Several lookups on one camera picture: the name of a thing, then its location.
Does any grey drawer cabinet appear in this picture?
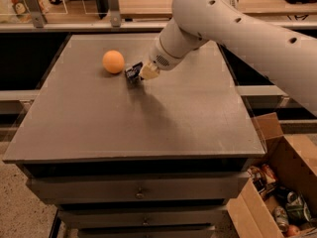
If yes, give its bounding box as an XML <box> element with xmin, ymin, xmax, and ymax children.
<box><xmin>4</xmin><ymin>34</ymin><xmax>264</xmax><ymax>238</ymax></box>

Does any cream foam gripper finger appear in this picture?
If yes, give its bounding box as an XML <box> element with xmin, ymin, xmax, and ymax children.
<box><xmin>139</xmin><ymin>61</ymin><xmax>159</xmax><ymax>80</ymax></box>

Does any silver can in box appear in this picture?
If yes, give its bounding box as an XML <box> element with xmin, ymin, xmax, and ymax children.
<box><xmin>272</xmin><ymin>206</ymin><xmax>289</xmax><ymax>233</ymax></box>

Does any grey metal bracket middle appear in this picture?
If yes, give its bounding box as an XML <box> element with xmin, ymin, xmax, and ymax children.
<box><xmin>108</xmin><ymin>0</ymin><xmax>122</xmax><ymax>28</ymax></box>

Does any red apple in box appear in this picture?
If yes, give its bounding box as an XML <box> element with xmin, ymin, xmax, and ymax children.
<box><xmin>285</xmin><ymin>225</ymin><xmax>300</xmax><ymax>237</ymax></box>

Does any green can in box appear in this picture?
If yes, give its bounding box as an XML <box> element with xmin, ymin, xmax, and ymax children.
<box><xmin>285</xmin><ymin>191</ymin><xmax>311</xmax><ymax>223</ymax></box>

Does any grey metal bracket left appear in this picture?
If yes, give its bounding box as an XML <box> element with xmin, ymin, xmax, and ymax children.
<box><xmin>25</xmin><ymin>0</ymin><xmax>47</xmax><ymax>28</ymax></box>

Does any drawer knob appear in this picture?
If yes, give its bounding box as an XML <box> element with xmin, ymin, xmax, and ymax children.
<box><xmin>135</xmin><ymin>187</ymin><xmax>145</xmax><ymax>199</ymax></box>
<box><xmin>143</xmin><ymin>218</ymin><xmax>149</xmax><ymax>226</ymax></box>

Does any top drawer knob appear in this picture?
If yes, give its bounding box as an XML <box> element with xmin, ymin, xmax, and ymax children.
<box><xmin>135</xmin><ymin>187</ymin><xmax>145</xmax><ymax>199</ymax></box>

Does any wooden table in background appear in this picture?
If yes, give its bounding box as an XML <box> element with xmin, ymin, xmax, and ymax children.
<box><xmin>119</xmin><ymin>0</ymin><xmax>317</xmax><ymax>18</ymax></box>

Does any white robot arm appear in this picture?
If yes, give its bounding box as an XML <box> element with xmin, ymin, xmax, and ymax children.
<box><xmin>140</xmin><ymin>0</ymin><xmax>317</xmax><ymax>115</ymax></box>

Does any red snack packet in box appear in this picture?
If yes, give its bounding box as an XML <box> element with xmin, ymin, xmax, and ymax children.
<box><xmin>261</xmin><ymin>164</ymin><xmax>277</xmax><ymax>183</ymax></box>

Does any dark blue rxbar wrapper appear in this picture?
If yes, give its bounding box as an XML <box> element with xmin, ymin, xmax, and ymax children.
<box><xmin>125</xmin><ymin>61</ymin><xmax>143</xmax><ymax>83</ymax></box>

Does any orange fruit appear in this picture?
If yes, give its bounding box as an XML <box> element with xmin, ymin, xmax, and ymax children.
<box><xmin>102</xmin><ymin>50</ymin><xmax>125</xmax><ymax>74</ymax></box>

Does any brown cardboard box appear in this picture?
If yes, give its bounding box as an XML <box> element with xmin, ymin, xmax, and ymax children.
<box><xmin>227</xmin><ymin>113</ymin><xmax>317</xmax><ymax>238</ymax></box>

